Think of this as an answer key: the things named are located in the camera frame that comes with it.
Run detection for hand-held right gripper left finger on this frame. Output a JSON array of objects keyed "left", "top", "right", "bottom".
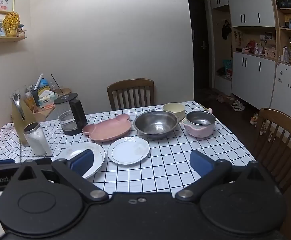
[{"left": 11, "top": 149, "right": 110, "bottom": 203}]

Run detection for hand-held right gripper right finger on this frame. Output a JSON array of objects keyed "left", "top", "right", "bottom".
[{"left": 175, "top": 150, "right": 283, "bottom": 202}]

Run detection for pink bear-shaped plate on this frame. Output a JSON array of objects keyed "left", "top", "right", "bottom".
[{"left": 82, "top": 114, "right": 132, "bottom": 142}]

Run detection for cream bowl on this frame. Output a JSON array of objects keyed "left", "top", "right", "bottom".
[{"left": 162, "top": 102, "right": 186, "bottom": 122}]

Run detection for white round plate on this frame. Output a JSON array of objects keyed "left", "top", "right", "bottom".
[
  {"left": 107, "top": 137, "right": 150, "bottom": 165},
  {"left": 56, "top": 142, "right": 106, "bottom": 180}
]

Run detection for black white checkered tablecloth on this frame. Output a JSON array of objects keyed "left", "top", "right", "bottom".
[{"left": 0, "top": 101, "right": 257, "bottom": 198}]

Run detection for pink steel-lined bowl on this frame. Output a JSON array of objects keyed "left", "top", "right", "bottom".
[{"left": 181, "top": 110, "right": 216, "bottom": 138}]

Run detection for white steel tumbler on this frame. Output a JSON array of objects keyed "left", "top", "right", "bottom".
[{"left": 24, "top": 122, "right": 52, "bottom": 156}]

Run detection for beige thermos jug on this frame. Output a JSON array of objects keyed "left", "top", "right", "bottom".
[{"left": 10, "top": 89, "right": 37, "bottom": 147}]

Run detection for glass electric kettle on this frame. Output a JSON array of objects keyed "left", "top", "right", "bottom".
[{"left": 54, "top": 93, "right": 87, "bottom": 136}]

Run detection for large stainless steel bowl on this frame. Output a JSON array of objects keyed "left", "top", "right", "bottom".
[{"left": 134, "top": 110, "right": 179, "bottom": 140}]

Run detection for tissue box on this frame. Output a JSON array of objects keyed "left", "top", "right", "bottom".
[{"left": 38, "top": 91, "right": 58, "bottom": 107}]

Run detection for brown wooden slatted chair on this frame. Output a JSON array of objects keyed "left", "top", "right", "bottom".
[
  {"left": 252, "top": 108, "right": 291, "bottom": 240},
  {"left": 107, "top": 78, "right": 155, "bottom": 111}
]

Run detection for white lower cabinet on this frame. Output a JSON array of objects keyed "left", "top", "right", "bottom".
[{"left": 231, "top": 52, "right": 291, "bottom": 120}]

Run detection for white cabinet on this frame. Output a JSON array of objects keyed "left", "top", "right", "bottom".
[
  {"left": 209, "top": 0, "right": 276, "bottom": 28},
  {"left": 231, "top": 52, "right": 291, "bottom": 120}
]

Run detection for black hanging bag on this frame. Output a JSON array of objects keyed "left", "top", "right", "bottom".
[{"left": 222, "top": 20, "right": 232, "bottom": 40}]

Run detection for golden ornament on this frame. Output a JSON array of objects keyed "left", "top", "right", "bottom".
[{"left": 3, "top": 12, "right": 20, "bottom": 37}]

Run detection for white upper cabinet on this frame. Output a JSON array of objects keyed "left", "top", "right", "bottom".
[{"left": 209, "top": 0, "right": 276, "bottom": 28}]

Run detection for wooden wall shelf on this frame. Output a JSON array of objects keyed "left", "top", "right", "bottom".
[{"left": 0, "top": 31, "right": 27, "bottom": 45}]

